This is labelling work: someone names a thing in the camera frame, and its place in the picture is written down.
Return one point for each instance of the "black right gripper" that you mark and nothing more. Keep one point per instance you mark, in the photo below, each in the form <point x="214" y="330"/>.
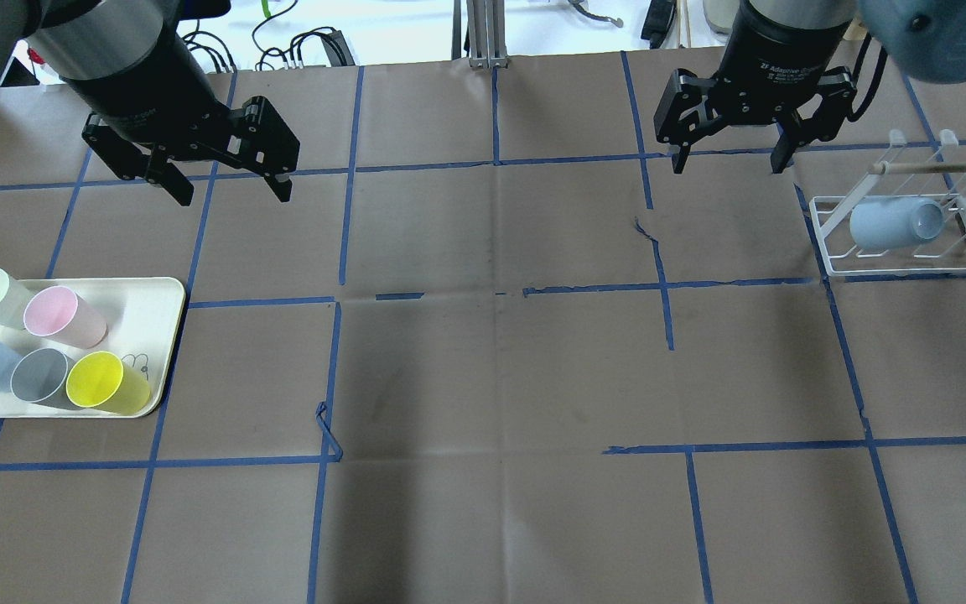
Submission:
<point x="772" y="52"/>

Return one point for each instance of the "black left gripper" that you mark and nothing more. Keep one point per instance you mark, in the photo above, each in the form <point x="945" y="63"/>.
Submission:
<point x="150" y="91"/>

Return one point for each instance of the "light blue plastic cup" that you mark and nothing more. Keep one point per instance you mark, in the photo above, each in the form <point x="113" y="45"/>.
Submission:
<point x="883" y="223"/>

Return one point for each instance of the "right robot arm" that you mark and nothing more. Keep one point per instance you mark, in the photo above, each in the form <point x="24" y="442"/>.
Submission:
<point x="925" y="39"/>

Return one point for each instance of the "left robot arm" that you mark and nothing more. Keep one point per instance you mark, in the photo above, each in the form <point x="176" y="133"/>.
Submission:
<point x="84" y="39"/>

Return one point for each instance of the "pink plastic cup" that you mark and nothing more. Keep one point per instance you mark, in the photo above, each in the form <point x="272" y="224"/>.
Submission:
<point x="59" y="314"/>

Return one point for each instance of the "yellow plastic cup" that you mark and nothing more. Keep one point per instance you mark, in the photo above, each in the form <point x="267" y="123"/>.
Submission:
<point x="102" y="381"/>

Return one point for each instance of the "grey plastic cup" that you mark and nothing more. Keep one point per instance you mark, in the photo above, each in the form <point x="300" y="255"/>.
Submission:
<point x="40" y="378"/>

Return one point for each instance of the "wooden dowel rod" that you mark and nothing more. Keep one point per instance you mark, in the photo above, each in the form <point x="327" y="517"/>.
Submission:
<point x="931" y="167"/>

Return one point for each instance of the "black device on desk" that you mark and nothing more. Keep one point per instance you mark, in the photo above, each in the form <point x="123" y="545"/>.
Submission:
<point x="658" y="22"/>

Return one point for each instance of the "cream plastic tray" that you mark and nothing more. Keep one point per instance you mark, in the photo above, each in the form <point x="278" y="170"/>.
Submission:
<point x="143" y="317"/>

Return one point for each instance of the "white wire cup rack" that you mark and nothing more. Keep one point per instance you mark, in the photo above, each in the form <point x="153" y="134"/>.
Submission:
<point x="945" y="255"/>

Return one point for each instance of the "aluminium frame post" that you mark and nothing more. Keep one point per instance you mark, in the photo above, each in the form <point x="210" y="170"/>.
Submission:
<point x="486" y="29"/>

